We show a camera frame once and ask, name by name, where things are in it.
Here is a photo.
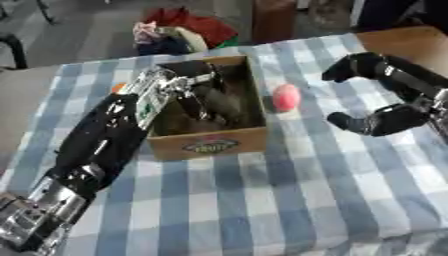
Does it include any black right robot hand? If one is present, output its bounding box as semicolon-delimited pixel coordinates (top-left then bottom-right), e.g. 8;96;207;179
320;51;448;138

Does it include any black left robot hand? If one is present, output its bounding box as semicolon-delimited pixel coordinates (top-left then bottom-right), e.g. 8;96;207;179
155;59;247;127

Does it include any tan cardboard box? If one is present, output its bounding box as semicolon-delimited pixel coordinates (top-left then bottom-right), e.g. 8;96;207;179
145;54;270;162

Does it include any pile of coloured bags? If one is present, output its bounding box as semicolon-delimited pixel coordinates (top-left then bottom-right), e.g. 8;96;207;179
131;6;240;56

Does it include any small orange toy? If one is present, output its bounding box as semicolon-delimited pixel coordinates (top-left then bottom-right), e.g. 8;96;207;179
110;82;130;95

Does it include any pink toy peach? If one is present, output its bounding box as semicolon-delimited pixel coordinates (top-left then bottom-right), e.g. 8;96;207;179
271;83;303;113

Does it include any brown wooden cabinet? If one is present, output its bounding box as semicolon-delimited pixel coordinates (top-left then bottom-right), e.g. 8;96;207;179
250;0;300;45

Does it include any black chair leg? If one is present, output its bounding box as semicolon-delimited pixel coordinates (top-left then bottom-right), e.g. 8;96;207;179
0;32;30;70

